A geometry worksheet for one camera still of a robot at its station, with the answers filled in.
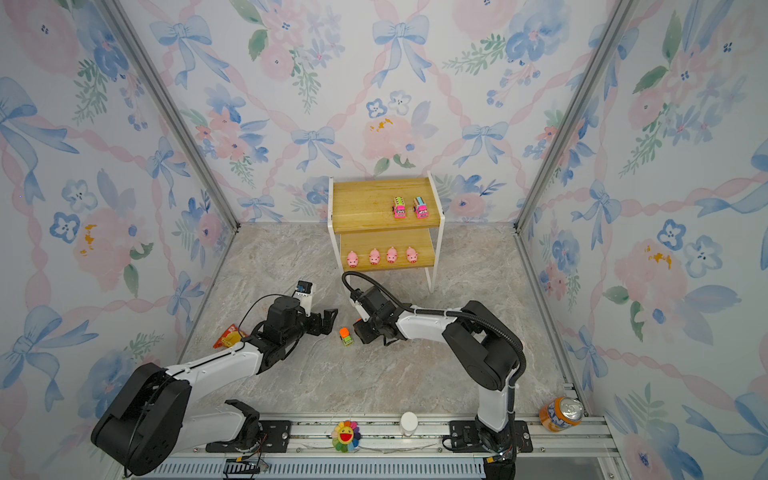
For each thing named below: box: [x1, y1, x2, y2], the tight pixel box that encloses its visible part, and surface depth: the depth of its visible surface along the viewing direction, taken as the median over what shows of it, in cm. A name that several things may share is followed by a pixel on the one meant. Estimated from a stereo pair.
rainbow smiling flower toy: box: [331, 420, 362, 453], surface depth 75 cm
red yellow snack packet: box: [212, 323, 248, 349], surface depth 90 cm
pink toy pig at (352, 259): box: [346, 250, 358, 268], surface depth 89 cm
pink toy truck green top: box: [392, 196, 407, 219], surface depth 77 cm
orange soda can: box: [539, 396, 584, 432], surface depth 70 cm
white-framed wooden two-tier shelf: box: [327, 171, 445, 294], surface depth 83 cm
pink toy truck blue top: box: [413, 196, 429, 219], surface depth 78 cm
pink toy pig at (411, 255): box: [406, 246, 418, 264], surface depth 90 cm
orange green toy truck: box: [339, 327, 354, 347], surface depth 90 cm
